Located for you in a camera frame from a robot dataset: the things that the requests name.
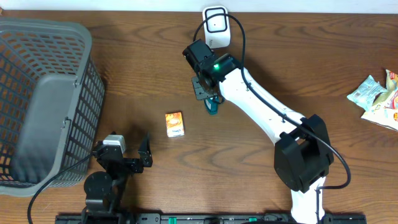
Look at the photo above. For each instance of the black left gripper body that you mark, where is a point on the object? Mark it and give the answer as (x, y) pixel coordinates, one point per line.
(130, 165)

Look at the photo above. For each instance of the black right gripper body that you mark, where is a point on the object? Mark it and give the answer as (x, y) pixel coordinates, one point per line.
(201, 92)

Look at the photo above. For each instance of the blue mouthwash bottle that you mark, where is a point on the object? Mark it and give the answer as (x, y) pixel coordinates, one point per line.
(211, 105)

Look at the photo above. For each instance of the orange small carton box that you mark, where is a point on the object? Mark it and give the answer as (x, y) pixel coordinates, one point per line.
(174, 124)

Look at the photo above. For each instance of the teal wet wipes pack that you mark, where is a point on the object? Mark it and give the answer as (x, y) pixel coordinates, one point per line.
(366, 93)

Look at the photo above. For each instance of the yellow snack bag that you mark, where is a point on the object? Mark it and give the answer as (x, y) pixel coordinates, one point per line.
(384, 109)

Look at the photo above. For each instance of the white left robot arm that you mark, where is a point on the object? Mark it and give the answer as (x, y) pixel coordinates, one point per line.
(104, 189)

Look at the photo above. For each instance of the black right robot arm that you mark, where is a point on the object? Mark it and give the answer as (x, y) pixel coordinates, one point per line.
(302, 147)

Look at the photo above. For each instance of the white barcode scanner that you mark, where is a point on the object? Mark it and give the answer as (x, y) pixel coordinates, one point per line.
(217, 29)

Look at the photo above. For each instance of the grey plastic basket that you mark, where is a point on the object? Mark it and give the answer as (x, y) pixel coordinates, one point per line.
(51, 101)

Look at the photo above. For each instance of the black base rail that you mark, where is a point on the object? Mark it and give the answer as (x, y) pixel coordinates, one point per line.
(156, 218)

